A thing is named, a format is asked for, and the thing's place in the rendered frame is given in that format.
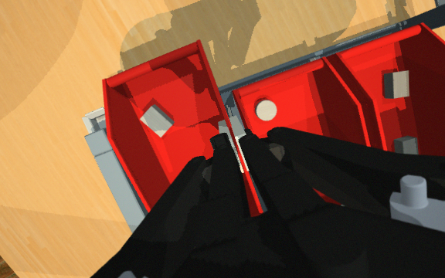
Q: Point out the beige round disc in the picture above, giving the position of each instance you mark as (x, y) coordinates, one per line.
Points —
(266, 110)

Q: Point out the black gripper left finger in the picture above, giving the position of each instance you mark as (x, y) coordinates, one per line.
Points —
(168, 234)

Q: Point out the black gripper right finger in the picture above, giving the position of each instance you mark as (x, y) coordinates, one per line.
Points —
(406, 187)

